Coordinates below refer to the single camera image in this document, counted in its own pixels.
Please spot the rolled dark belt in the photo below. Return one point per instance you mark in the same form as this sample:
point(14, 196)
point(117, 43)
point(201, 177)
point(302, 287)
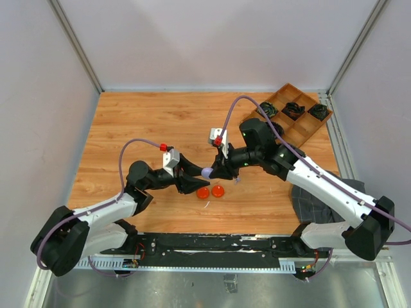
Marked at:
point(279, 129)
point(293, 110)
point(319, 111)

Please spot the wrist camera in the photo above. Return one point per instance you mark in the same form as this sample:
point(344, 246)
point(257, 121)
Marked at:
point(218, 138)
point(170, 159)

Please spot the rolled dark belt lower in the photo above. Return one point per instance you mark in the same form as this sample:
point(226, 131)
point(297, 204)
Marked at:
point(279, 129)

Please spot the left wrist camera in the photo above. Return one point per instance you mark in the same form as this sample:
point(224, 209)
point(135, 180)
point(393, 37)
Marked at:
point(170, 159)

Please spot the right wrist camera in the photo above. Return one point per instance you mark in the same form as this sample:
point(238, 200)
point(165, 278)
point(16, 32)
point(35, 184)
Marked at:
point(218, 138)

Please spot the rolled dark belt right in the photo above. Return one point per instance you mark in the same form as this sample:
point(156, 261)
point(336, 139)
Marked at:
point(319, 111)

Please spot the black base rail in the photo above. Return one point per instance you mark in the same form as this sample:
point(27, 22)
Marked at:
point(212, 251)

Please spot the orange earbud case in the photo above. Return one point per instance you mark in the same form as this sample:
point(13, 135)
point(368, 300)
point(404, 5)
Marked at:
point(202, 193)
point(217, 191)

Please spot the purple earbud case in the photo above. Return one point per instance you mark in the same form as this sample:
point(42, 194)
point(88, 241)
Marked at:
point(206, 172)

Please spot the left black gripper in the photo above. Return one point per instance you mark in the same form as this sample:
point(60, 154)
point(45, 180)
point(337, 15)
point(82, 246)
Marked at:
point(184, 183)

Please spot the wooden divided tray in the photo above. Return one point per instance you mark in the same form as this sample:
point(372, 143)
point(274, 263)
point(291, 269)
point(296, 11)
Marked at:
point(299, 131)

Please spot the rolled dark belt top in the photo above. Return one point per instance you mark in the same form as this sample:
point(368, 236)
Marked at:
point(293, 110)

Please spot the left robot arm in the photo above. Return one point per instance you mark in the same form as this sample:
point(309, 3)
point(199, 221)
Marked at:
point(68, 235)

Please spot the grey checked cloth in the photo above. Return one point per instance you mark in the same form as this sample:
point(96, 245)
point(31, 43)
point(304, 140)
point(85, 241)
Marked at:
point(310, 209)

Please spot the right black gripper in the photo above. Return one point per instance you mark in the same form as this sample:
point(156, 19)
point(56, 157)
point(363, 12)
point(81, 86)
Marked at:
point(224, 169)

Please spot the rolled green patterned belt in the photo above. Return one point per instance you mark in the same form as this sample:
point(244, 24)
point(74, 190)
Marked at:
point(268, 109)

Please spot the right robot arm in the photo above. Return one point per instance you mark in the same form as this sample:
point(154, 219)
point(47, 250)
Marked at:
point(367, 222)

